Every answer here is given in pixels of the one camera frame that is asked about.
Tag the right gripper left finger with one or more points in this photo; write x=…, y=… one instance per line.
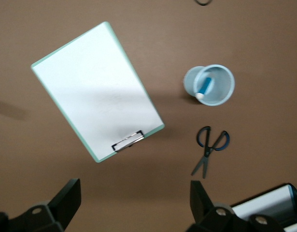
x=63, y=203

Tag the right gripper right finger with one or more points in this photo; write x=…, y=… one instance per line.
x=203, y=212

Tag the blue marker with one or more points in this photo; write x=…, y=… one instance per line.
x=204, y=87

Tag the black scissors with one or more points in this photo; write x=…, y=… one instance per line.
x=207, y=152

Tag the mint green clipboard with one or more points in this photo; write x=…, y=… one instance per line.
x=97, y=91

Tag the light blue mesh cup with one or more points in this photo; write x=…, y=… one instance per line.
x=220, y=79

